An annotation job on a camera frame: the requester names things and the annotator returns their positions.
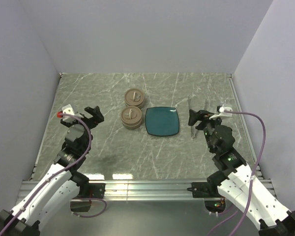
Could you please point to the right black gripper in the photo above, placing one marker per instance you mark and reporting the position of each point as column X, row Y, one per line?
column 194, row 116

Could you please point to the near metal round container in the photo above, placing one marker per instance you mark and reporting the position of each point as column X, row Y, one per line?
column 132, row 126

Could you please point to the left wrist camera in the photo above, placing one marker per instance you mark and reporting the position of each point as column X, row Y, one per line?
column 68, row 114

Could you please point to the brown lid with bar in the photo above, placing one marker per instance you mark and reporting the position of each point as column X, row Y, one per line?
column 134, row 94

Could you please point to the teal square plate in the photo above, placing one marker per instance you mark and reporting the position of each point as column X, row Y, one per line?
column 162, row 121

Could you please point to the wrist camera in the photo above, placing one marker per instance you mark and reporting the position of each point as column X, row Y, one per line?
column 222, row 112
column 68, row 114

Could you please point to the far metal round container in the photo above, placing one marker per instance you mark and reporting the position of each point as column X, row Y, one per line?
column 138, row 104

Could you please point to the aluminium front rail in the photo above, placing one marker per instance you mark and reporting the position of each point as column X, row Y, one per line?
column 140, row 190

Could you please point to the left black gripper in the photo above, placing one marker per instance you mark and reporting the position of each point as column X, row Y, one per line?
column 97, row 116

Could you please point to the metal round container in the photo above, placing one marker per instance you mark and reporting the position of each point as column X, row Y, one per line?
column 132, row 126
column 138, row 104

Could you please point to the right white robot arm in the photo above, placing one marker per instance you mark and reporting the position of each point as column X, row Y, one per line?
column 269, row 216

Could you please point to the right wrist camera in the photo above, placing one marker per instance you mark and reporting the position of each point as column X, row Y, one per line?
column 222, row 112

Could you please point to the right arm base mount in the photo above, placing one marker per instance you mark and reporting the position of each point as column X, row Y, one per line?
column 203, row 190

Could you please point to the brown lid with curl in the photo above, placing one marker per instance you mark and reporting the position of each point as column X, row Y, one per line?
column 131, row 114

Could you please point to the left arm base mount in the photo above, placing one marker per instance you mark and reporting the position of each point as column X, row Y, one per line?
column 93, row 190

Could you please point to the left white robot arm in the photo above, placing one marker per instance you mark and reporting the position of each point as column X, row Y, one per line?
column 62, row 182

